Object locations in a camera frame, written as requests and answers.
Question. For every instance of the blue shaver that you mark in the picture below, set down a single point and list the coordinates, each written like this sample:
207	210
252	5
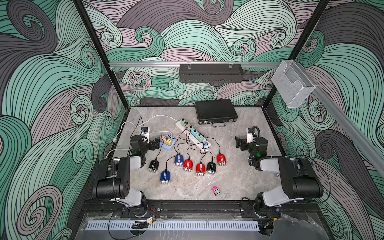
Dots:
179	160
165	177

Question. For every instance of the pink striped small box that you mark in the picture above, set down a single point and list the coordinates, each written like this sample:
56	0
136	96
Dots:
216	191

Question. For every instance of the black shaver left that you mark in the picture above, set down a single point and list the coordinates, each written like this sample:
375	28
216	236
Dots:
153	166

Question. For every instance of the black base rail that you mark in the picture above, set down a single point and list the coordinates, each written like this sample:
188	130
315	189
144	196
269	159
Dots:
165	209

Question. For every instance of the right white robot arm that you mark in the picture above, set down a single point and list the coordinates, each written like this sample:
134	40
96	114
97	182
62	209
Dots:
298	179

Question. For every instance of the white slotted cable duct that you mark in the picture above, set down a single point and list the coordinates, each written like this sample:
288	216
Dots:
177	225

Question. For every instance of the black wall shelf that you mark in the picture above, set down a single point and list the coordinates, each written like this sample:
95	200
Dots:
215	74

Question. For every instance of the black shaver right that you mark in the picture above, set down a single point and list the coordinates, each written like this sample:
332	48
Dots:
211	168

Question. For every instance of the yellow charger adapter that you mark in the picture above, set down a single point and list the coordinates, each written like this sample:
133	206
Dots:
168	142

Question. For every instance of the black briefcase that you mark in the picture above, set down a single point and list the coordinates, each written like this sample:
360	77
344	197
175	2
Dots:
215	112

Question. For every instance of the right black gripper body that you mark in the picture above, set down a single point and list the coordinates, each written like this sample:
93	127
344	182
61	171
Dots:
241	143

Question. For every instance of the clear acrylic wall box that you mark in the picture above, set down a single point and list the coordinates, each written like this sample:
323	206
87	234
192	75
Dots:
293	83

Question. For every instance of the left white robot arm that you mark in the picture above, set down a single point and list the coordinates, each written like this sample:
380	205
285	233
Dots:
113	178

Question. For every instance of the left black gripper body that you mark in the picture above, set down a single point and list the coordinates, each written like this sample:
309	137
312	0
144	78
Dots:
152	144

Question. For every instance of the light blue socket cube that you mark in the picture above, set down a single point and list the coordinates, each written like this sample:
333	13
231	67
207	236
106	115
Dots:
164	146

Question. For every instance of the white power strip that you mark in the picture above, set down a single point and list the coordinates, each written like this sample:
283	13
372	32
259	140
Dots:
193	134

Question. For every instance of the blue shaver front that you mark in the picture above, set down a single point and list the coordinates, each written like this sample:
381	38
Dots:
165	177

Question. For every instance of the aluminium wall rail back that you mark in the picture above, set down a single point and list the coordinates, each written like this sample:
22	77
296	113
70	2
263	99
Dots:
166	64

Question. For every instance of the red shaver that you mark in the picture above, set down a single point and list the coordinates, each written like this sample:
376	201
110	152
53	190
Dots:
200	169
188	165
221	160

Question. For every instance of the black shaver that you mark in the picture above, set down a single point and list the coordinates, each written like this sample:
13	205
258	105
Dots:
211	168
153	166

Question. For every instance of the aluminium wall rail right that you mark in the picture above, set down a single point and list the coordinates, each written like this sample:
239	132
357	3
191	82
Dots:
350	107

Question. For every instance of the blue shaver rear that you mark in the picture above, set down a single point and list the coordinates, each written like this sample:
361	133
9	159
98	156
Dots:
179	160

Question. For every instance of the aluminium wall rail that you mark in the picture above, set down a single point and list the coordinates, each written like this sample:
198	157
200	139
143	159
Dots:
350	107
166	64

